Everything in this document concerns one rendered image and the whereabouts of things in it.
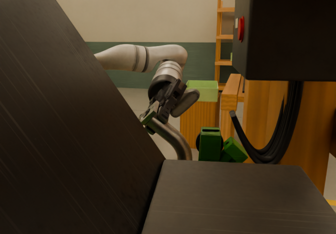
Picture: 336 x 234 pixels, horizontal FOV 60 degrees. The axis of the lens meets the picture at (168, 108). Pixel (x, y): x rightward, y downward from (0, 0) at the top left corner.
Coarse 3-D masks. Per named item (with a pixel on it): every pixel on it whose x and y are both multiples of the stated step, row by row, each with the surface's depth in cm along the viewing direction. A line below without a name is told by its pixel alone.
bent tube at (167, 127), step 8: (152, 104) 55; (144, 112) 56; (152, 112) 52; (144, 120) 53; (152, 120) 53; (152, 128) 54; (160, 128) 54; (168, 128) 55; (168, 136) 55; (176, 136) 55; (176, 144) 55; (184, 144) 56; (176, 152) 57; (184, 152) 56
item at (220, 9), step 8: (224, 8) 637; (232, 8) 633; (216, 32) 657; (216, 40) 661; (216, 48) 666; (216, 56) 670; (216, 64) 670; (224, 64) 665; (216, 72) 678; (216, 80) 682
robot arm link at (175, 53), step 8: (152, 48) 78; (160, 48) 79; (168, 48) 79; (176, 48) 79; (152, 56) 77; (160, 56) 77; (168, 56) 77; (176, 56) 78; (184, 56) 80; (152, 64) 77; (184, 64) 82
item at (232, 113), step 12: (300, 84) 48; (288, 96) 53; (300, 96) 48; (288, 108) 52; (288, 120) 51; (240, 132) 53; (276, 132) 57; (288, 132) 50; (276, 144) 54; (288, 144) 51; (252, 156) 53; (264, 156) 56; (276, 156) 52
